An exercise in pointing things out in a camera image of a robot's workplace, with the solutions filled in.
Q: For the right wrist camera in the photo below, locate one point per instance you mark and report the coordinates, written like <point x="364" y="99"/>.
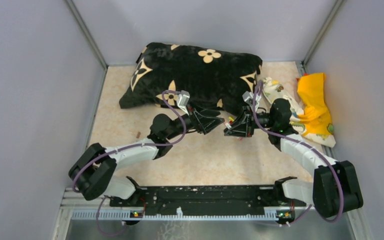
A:
<point x="248" y="97"/>

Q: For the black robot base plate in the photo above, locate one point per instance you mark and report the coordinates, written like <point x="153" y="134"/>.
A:
<point x="205" y="200"/>

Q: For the aluminium frame rail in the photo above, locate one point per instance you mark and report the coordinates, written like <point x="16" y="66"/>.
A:
<point x="74" y="206"/>

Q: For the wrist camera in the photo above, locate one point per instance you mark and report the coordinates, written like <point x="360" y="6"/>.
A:
<point x="248" y="97"/>
<point x="182" y="100"/>

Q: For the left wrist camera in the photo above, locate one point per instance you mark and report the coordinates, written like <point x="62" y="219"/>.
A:
<point x="182" y="100"/>

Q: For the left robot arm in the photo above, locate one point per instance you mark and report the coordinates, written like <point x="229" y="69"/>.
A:
<point x="93" y="173"/>

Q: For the white patterned cloth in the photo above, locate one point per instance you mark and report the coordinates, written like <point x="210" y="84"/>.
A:
<point x="273" y="90"/>

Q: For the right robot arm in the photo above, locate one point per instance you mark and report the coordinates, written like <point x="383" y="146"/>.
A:
<point x="335" y="187"/>

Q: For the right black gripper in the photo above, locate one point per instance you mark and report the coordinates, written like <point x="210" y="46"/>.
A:
<point x="244" y="127"/>

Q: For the yellow cloth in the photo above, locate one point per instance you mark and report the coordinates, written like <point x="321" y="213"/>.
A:
<point x="316" y="116"/>

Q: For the black floral pillow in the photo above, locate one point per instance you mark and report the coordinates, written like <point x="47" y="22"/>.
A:
<point x="215" y="79"/>

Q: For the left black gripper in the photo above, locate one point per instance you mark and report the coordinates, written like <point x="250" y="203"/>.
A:
<point x="195" y="118"/>

